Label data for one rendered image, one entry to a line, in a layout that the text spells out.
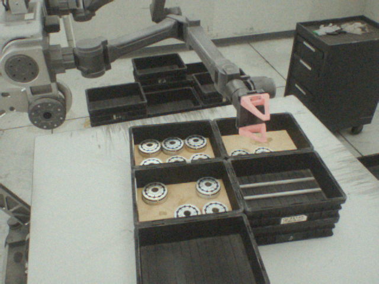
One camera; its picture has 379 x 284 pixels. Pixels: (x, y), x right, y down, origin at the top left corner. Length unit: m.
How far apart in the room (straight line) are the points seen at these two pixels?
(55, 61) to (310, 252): 1.17
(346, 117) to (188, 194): 2.01
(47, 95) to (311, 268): 1.21
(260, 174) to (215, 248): 0.44
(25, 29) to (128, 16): 3.23
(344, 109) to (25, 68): 2.54
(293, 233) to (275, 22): 3.83
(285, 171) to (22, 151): 2.28
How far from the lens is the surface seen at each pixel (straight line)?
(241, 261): 1.40
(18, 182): 3.10
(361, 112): 3.39
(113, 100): 2.87
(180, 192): 1.59
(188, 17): 1.37
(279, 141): 1.91
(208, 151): 1.79
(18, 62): 1.23
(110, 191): 1.82
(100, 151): 2.05
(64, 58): 1.23
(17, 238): 2.33
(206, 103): 2.77
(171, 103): 2.98
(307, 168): 1.78
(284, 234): 1.58
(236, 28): 4.91
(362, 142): 3.51
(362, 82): 3.20
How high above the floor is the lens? 1.97
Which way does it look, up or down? 38 degrees down
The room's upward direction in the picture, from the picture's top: straight up
